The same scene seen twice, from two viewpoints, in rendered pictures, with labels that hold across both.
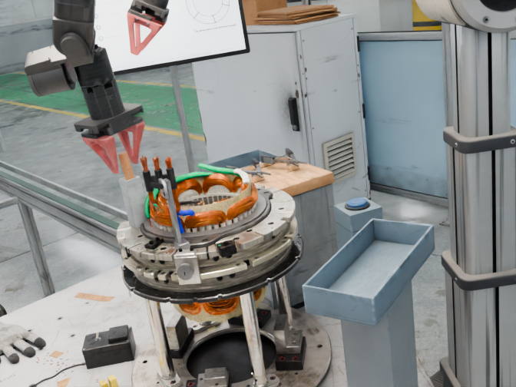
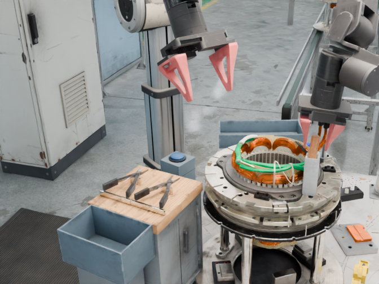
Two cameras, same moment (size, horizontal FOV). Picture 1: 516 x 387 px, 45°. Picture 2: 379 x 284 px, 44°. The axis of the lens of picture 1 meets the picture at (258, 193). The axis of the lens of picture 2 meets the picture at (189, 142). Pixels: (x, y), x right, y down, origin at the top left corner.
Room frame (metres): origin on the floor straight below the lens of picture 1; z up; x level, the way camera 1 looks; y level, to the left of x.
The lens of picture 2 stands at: (1.71, 0.81, 1.65)
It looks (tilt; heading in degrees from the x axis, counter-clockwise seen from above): 26 degrees down; 238
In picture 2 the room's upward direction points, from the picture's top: 2 degrees counter-clockwise
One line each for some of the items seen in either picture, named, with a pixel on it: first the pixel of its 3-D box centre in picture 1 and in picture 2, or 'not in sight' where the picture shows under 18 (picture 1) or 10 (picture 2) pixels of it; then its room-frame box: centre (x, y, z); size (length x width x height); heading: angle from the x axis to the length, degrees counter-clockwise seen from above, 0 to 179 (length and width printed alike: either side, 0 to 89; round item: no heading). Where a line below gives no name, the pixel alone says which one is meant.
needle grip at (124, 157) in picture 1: (127, 168); (313, 149); (1.03, 0.22, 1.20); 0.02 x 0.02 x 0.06
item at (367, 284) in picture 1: (378, 333); (258, 168); (0.84, -0.16, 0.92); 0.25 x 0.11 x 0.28; 144
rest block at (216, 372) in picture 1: (212, 379); (305, 249); (0.92, 0.13, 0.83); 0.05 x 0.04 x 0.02; 86
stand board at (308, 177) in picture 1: (272, 179); (147, 196); (1.30, -0.04, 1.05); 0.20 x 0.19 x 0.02; 27
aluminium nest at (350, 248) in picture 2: not in sight; (353, 238); (0.74, 0.14, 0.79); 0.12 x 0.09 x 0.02; 62
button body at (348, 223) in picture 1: (362, 263); (179, 196); (1.12, -0.19, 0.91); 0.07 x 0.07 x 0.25; 17
